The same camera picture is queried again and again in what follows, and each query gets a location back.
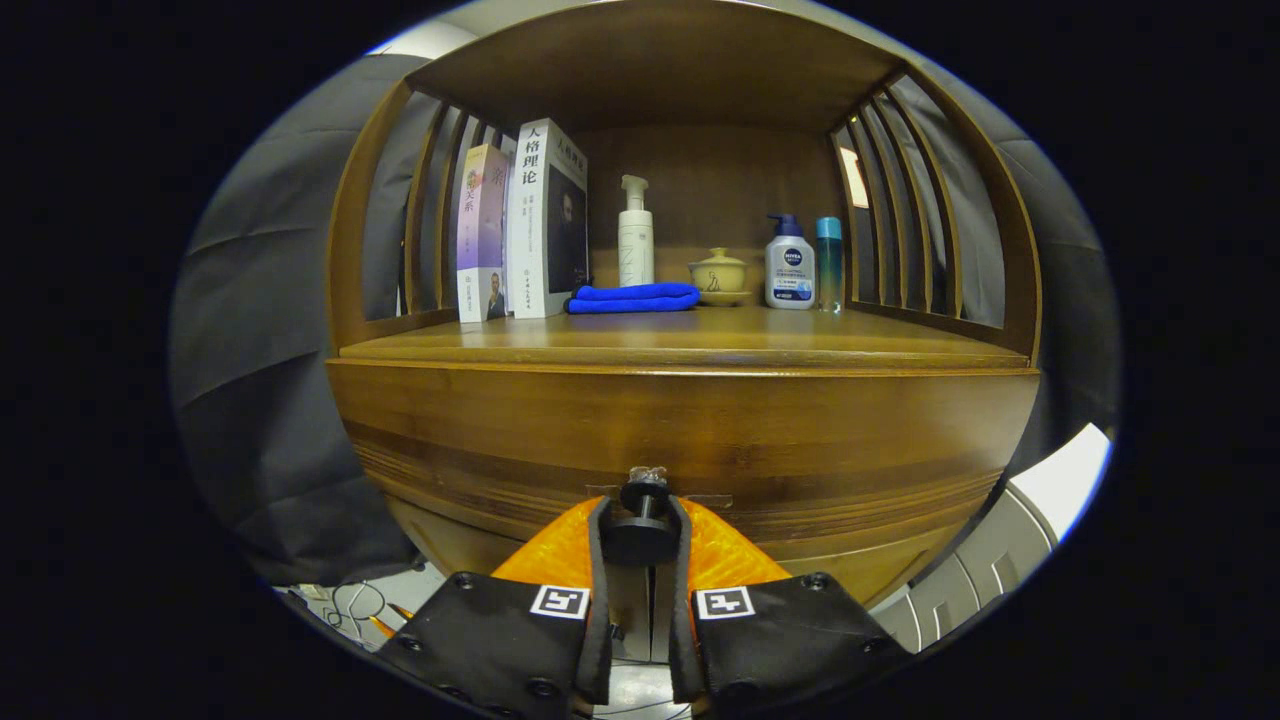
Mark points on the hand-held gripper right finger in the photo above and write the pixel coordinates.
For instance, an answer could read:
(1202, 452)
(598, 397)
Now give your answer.
(682, 640)

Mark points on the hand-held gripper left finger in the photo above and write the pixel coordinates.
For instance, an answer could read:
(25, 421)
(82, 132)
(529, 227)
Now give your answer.
(600, 650)

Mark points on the black drawer knob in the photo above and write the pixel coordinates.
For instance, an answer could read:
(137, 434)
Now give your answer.
(640, 540)

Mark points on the wooden countertop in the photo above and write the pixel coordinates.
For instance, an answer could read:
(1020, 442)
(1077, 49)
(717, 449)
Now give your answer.
(700, 335)

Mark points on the brown wooden cabinet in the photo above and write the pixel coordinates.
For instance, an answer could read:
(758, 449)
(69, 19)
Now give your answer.
(720, 180)

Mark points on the blue folded cloth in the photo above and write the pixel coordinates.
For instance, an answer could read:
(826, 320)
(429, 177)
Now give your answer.
(635, 298)

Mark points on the beige lidded teacup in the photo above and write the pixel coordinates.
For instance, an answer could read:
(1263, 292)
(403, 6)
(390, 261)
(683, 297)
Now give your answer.
(720, 278)

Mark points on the white lotion bottle blue cap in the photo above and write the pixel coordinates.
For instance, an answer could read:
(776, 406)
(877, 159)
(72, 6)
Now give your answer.
(790, 270)

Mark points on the white pump bottle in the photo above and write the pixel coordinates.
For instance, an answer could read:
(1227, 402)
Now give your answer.
(636, 250)

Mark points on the teal bottle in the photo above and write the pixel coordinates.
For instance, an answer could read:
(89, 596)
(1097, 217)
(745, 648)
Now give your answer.
(828, 265)

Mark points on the thick white book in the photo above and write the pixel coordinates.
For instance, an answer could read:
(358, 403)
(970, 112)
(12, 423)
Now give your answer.
(528, 230)

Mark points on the purple book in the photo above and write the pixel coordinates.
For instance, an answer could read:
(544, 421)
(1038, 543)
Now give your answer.
(482, 230)

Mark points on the black backdrop cloth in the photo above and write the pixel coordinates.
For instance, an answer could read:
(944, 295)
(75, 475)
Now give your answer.
(260, 350)

